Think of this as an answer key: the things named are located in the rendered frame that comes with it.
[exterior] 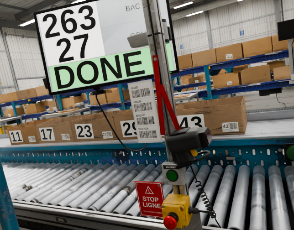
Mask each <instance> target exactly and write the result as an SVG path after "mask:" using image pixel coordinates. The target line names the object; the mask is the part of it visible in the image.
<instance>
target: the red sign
mask: <svg viewBox="0 0 294 230"><path fill-rule="evenodd" d="M134 182H135V187H136V193H137V198H138V203H139V208H140V213H141V215H142V216H149V217H156V218H163V214H162V207H161V205H162V204H163V201H164V195H163V188H162V182H146V181H134Z"/></svg>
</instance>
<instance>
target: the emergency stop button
mask: <svg viewBox="0 0 294 230"><path fill-rule="evenodd" d="M163 224H164V226H165V227H166V228H167V229H169V230H174V229H175V228H176V226H177V221H176V220H175V218H174V217H172V216H166V217H165V218H164V220H163Z"/></svg>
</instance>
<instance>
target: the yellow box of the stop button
mask: <svg viewBox="0 0 294 230"><path fill-rule="evenodd" d="M161 207H162V214H163V219H164V218H165V217H166V216H172V217H174V218H175V220H176V221H177V226H176V228H181V229H182V228H186V227H187V226H188V224H189V222H190V220H191V217H192V214H198V213H199V212H202V213H209V214H214V212H211V211H204V210H199V209H198V208H195V207H191V202H190V197H189V195H184V194H172V193H170V194H168V195H167V197H166V198H165V200H164V201H163V204H162V205H161Z"/></svg>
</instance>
